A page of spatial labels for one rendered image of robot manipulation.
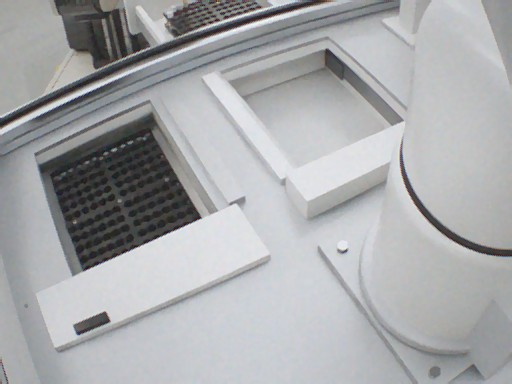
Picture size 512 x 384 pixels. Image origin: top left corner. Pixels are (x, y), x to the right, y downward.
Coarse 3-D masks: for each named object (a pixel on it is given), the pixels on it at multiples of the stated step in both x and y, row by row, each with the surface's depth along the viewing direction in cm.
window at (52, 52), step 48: (0, 0) 60; (48, 0) 64; (96, 0) 68; (144, 0) 73; (192, 0) 77; (240, 0) 81; (288, 0) 86; (0, 48) 65; (48, 48) 70; (96, 48) 74; (144, 48) 79; (0, 96) 70; (48, 96) 75
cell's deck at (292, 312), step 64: (256, 64) 87; (384, 64) 84; (64, 128) 78; (0, 192) 71; (256, 192) 69; (384, 192) 68; (64, 256) 64; (320, 256) 62; (192, 320) 58; (256, 320) 58; (320, 320) 57
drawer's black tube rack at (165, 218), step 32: (96, 160) 80; (128, 160) 83; (160, 160) 79; (64, 192) 76; (96, 192) 76; (128, 192) 76; (160, 192) 75; (96, 224) 72; (128, 224) 72; (160, 224) 76; (96, 256) 73
